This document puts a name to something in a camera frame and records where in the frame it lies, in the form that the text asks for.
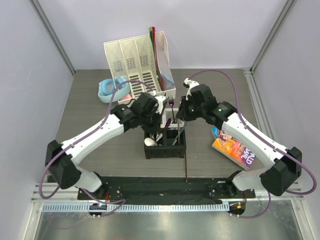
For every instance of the white file organizer rack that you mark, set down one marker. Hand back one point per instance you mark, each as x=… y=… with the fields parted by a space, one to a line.
x=133 y=58

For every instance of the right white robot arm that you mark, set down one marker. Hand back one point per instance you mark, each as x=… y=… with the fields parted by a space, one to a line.
x=279 y=172

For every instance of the white two-slot utensil container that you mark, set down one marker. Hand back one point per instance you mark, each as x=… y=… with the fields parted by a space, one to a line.
x=168 y=113

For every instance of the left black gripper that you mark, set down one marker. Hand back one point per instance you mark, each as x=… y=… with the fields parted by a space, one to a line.
x=155 y=128

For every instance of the black two-slot utensil container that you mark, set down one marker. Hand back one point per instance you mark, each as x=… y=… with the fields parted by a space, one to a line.
x=165 y=149

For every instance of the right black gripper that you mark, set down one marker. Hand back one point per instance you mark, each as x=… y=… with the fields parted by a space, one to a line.
x=182 y=114

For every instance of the purple metallic spoon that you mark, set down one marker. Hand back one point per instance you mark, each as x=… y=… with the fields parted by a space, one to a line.
x=167 y=124

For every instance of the coloured plastic folders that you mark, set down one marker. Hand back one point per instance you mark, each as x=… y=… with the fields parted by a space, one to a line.
x=161 y=57

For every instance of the green and tan chopstick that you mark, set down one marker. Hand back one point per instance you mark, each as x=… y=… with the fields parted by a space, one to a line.
x=181 y=131

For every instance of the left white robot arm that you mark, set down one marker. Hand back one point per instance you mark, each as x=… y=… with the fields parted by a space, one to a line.
x=63 y=159

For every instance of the light blue headphones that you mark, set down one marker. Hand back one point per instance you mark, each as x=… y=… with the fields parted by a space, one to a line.
x=107 y=87

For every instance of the blue treehouse book underneath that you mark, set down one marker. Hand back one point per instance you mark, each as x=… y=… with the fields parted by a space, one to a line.
x=215 y=132

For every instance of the pink paper label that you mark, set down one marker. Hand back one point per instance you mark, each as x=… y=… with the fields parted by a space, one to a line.
x=126 y=97

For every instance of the thin dark metal chopstick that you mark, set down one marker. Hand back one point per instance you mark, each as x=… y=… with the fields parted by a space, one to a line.
x=178 y=132

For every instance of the slotted cable duct strip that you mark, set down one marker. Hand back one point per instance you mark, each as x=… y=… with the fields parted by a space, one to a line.
x=92 y=207

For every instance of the Roald Dahl colourful book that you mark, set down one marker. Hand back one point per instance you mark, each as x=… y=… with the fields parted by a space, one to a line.
x=234 y=150

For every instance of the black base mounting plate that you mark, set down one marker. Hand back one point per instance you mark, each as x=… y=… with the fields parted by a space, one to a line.
x=157 y=190

